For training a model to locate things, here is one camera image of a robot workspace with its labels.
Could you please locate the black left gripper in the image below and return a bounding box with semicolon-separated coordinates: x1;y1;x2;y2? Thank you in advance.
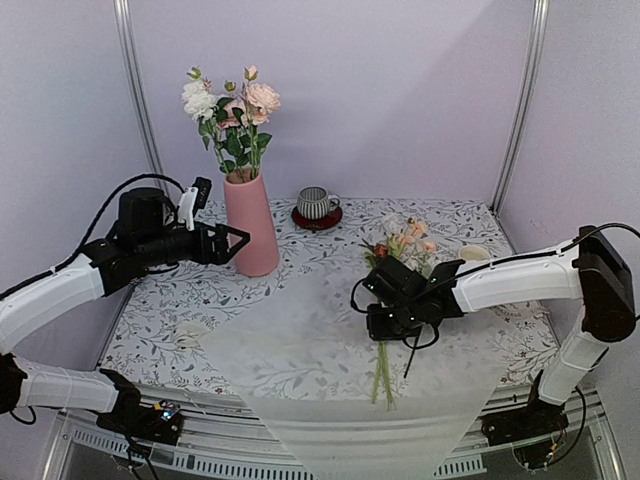
138;220;252;268

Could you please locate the rust red rose stem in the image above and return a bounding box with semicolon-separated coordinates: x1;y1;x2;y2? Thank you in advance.
359;238;391;269

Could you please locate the white rose flower stem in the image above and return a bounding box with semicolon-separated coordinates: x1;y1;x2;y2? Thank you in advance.
371;213;406;411

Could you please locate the white translucent wrapping paper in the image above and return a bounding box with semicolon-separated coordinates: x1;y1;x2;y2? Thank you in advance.
201;265;506;479

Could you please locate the pink peony flower stem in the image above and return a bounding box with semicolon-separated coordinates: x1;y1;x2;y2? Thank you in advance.
214;80;249;183

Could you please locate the white peony flower stem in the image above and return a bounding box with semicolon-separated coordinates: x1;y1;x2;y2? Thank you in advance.
181;66;230;175

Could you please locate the orange blossom flower stem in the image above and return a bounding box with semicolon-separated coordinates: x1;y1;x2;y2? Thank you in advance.
400;217;437;277

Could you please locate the peach rose flower stem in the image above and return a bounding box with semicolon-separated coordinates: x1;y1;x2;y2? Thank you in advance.
242;65;281;179

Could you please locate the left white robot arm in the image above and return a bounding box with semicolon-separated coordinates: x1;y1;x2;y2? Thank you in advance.
1;179;251;434

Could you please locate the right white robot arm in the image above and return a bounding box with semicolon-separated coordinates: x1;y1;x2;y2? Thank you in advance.
359;225;639;436

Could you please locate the pink tall vase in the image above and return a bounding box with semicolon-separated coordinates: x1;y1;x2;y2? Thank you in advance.
223;168;280;277

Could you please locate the cream white mug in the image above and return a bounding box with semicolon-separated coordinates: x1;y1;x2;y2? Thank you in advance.
458;245;491;261

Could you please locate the floral patterned table mat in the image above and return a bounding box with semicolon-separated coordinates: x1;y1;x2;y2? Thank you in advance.
101;199;558;395

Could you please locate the striped grey ceramic cup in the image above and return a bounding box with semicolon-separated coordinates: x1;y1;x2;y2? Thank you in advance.
296;186;340;220

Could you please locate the dark red saucer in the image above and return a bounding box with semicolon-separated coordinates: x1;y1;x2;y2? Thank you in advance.
291;200;343;232

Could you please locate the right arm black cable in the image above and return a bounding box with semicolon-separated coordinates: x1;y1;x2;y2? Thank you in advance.
349;222;640;351

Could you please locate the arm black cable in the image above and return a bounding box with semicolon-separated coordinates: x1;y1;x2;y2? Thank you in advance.
349;222;640;351
0;173;186;301

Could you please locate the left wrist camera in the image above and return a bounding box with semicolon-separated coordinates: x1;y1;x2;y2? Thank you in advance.
177;177;212;231

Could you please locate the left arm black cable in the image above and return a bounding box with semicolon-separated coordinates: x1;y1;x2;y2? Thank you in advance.
0;173;186;301

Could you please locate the aluminium front rail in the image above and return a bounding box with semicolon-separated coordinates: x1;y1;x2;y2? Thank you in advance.
43;387;626;479

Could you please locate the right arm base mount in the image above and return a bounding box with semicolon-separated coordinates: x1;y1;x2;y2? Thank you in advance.
481;370;569;446

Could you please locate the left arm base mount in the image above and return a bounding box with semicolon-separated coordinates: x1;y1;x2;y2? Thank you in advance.
96;369;184;446

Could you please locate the left aluminium frame post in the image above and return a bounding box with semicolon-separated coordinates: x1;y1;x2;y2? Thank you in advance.
112;0;175;215

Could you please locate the aluminium frame post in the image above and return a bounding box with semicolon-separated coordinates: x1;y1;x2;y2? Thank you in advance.
490;0;550;217
112;0;175;215

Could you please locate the right aluminium frame post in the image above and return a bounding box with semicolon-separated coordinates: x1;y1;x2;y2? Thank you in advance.
490;0;550;217

